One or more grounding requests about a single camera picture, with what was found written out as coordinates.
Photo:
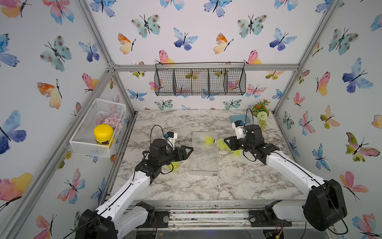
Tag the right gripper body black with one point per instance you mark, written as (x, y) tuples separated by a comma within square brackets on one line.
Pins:
[(243, 144)]

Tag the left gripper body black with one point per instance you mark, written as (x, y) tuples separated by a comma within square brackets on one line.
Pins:
[(169, 157)]

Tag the yellow shuttlecock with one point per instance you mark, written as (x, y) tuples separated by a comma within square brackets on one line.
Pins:
[(174, 166), (237, 152), (222, 145), (209, 140)]

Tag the translucent plastic storage box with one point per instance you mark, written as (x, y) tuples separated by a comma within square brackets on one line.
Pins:
[(204, 160)]

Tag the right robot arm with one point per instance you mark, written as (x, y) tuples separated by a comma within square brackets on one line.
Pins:
[(324, 205)]

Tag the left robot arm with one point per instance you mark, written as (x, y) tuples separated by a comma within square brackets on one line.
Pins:
[(111, 219)]

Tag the light blue dustpan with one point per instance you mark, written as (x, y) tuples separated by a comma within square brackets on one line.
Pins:
[(244, 118)]

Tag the white potted artificial plant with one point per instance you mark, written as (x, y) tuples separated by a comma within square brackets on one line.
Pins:
[(261, 112)]

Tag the pink flower ball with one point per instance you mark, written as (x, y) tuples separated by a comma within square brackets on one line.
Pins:
[(113, 120)]

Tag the yellow lidded jar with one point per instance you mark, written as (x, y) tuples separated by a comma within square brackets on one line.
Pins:
[(103, 134)]

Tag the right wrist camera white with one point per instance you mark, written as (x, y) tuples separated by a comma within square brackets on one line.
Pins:
[(238, 126)]

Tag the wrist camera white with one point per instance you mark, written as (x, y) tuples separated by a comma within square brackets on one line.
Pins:
[(172, 137), (238, 126)]

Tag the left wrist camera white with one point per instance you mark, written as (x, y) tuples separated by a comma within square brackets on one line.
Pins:
[(172, 137)]

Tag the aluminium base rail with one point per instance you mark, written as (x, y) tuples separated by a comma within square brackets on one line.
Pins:
[(211, 214)]

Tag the white mesh wall basket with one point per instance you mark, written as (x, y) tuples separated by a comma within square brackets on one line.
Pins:
[(83, 141)]

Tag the black wire wall basket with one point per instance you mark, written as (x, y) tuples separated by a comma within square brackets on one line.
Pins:
[(200, 79)]

